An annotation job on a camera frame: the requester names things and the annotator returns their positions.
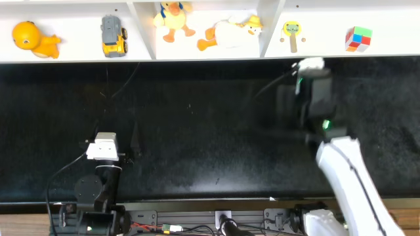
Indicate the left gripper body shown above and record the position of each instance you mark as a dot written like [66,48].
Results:
[128,160]

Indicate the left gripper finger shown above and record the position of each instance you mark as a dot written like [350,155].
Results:
[136,142]

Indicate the many-coloured puzzle cube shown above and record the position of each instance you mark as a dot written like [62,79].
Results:
[358,39]

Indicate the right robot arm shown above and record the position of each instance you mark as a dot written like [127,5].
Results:
[348,177]

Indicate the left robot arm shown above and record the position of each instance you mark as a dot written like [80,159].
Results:
[105,193]

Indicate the grey and yellow toy truck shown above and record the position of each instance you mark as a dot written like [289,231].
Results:
[113,36]

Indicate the white shelf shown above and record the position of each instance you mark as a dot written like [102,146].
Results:
[78,32]

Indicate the orange dinosaur toy figure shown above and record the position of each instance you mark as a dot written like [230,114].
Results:
[31,39]

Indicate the white plush duck yellow hat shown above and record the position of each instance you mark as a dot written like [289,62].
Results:
[234,32]

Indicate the yellow and green rattle drum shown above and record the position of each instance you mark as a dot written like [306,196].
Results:
[292,31]

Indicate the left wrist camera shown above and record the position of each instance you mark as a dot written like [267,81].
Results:
[104,147]

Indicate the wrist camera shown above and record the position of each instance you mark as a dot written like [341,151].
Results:
[311,65]
[104,147]

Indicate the mounting rail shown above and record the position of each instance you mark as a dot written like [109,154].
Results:
[197,218]

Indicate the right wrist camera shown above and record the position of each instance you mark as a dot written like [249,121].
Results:
[311,65]

